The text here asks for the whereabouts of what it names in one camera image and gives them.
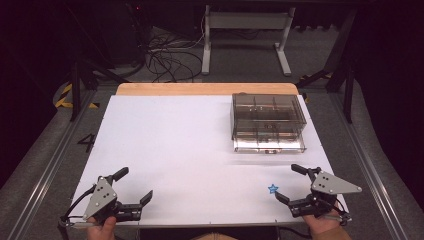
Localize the person's left hand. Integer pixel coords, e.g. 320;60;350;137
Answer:
86;215;118;240

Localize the white metal desk frame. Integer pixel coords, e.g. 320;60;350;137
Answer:
201;4;297;77

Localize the black metal stand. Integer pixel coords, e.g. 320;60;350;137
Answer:
296;9;359;124
68;57;131;122

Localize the white table cover sheet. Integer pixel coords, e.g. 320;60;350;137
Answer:
69;94;350;226

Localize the aluminium floor rail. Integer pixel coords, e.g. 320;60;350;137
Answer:
7;87;98;240
328;91;408;240

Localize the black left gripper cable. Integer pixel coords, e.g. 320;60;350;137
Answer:
59;184;98;229

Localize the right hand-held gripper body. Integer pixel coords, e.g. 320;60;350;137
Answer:
287;170;364;220

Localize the tangle of black floor cables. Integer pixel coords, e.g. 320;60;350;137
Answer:
145;29;205;84

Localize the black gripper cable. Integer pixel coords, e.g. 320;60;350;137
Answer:
333;198;353;225
59;184;98;229

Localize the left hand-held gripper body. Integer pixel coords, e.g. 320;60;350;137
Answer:
81;175;144;225

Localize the person's right hand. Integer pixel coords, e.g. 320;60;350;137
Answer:
301;209;352;240

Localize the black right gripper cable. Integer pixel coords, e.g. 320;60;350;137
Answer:
333;198;353;225

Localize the clear plastic drawer box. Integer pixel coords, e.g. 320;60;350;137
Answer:
229;92;308;155

